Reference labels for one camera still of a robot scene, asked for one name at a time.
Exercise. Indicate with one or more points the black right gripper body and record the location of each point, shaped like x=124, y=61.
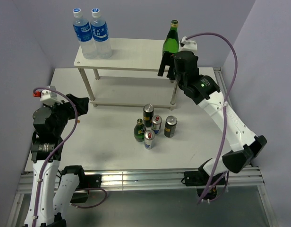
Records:
x=180, y=82

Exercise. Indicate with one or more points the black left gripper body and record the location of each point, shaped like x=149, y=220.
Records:
x=63, y=112

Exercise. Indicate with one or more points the tall green Perrier bottle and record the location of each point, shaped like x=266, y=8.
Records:
x=171, y=43

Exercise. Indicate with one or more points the short green Perrier bottle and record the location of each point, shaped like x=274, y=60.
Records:
x=139, y=130

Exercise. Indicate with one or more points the silver blue energy can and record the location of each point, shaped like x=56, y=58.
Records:
x=156, y=124
x=149, y=137

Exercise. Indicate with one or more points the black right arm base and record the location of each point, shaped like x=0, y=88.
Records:
x=200, y=178

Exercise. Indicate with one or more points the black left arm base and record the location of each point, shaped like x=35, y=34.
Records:
x=90, y=181

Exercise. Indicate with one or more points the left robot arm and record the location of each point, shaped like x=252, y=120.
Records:
x=48, y=205

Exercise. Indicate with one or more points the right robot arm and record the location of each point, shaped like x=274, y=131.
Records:
x=203, y=90

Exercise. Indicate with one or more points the white two-tier shelf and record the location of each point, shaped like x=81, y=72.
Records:
x=129, y=77

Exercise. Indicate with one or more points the black yellow can rear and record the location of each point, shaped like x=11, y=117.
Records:
x=148, y=112

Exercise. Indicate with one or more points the black yellow can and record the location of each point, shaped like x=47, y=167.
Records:
x=170, y=126
x=148, y=112

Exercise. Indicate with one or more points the black yellow can right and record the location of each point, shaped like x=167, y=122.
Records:
x=170, y=126

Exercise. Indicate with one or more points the right clear water bottle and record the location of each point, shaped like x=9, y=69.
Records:
x=100, y=34

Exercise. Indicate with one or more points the clear water bottle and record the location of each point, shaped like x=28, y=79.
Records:
x=84, y=35
x=100, y=34

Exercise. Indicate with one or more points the left clear water bottle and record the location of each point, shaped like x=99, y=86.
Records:
x=84, y=35

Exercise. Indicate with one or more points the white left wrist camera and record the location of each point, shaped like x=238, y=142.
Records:
x=48, y=97

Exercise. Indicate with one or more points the aluminium frame rail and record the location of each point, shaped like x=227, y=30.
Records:
x=166, y=179

